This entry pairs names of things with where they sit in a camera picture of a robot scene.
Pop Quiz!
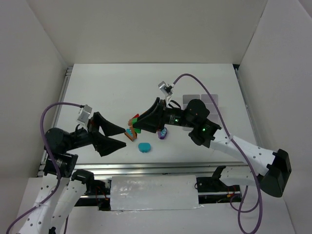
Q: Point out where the green rectangular lego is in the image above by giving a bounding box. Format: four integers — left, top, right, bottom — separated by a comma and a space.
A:
128, 117, 141, 134

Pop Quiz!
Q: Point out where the teal stepped lego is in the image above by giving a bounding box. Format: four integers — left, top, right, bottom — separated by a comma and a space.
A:
125, 129, 133, 137

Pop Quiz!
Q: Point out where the brown lego plate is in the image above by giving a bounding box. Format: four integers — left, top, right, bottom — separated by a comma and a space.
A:
124, 126, 137, 142

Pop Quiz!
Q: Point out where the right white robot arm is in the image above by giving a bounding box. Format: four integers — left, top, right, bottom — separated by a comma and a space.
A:
129, 98, 292, 197

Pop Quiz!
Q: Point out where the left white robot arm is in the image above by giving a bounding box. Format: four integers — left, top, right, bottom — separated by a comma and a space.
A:
19, 109, 126, 234

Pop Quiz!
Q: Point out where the purple oval flower lego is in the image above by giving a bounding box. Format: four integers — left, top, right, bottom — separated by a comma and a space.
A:
157, 127, 168, 140

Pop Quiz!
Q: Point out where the teal rounded lego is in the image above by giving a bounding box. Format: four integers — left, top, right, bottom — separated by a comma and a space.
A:
138, 142, 152, 153

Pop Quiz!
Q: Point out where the white divided container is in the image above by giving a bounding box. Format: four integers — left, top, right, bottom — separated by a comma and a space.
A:
182, 94, 222, 126

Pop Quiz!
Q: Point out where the white foil sheet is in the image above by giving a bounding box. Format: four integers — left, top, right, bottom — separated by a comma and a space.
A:
110, 175, 200, 211

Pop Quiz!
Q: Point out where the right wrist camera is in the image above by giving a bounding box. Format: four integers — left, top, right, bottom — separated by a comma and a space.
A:
158, 81, 174, 105

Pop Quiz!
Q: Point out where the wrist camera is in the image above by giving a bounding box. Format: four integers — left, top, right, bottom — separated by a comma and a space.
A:
77, 105, 93, 126
158, 81, 174, 105

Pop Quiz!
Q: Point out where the aluminium front rail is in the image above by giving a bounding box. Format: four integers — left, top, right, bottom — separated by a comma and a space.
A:
36, 162, 247, 176

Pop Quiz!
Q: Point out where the aluminium rail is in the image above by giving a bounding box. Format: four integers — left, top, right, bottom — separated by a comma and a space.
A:
233, 64, 263, 146
52, 67, 73, 127
36, 162, 247, 176

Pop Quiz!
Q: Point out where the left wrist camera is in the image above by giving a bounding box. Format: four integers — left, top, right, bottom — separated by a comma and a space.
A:
77, 105, 93, 126

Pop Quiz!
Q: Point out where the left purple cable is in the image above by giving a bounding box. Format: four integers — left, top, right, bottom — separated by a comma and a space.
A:
6, 101, 85, 234

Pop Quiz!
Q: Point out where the purple cable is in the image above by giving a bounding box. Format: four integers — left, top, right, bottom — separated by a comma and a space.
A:
6, 101, 85, 234
172, 73, 263, 234

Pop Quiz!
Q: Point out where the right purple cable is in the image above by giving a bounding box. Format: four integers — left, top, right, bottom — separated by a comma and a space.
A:
172, 73, 263, 234

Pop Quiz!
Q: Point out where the left aluminium rail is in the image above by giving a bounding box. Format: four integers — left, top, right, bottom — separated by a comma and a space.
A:
52, 67, 73, 127

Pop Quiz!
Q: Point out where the right aluminium rail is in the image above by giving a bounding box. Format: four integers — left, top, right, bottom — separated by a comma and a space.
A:
233, 64, 263, 146

